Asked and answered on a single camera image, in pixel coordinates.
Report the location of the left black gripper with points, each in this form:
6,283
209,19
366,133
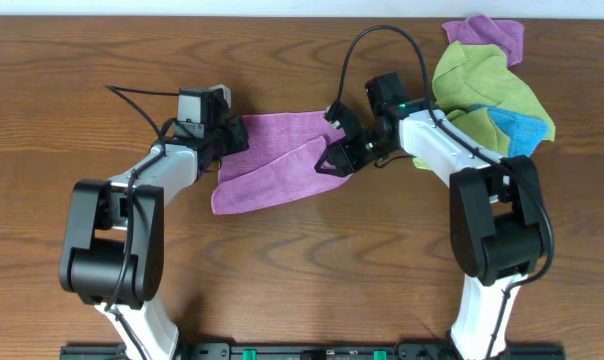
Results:
239,129

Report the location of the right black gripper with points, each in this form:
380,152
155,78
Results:
341,156

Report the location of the purple microfiber cloth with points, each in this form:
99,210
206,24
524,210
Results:
278,167

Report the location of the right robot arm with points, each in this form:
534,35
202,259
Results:
498,226

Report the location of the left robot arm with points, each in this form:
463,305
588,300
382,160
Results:
113,251

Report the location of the small green cloth with label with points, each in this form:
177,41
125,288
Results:
479,126

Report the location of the large green cloth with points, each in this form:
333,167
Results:
470,75

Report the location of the purple cloth at back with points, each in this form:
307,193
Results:
508,35

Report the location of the blue cloth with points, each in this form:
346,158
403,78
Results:
525,132

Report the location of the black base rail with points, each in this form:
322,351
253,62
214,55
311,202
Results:
403,351

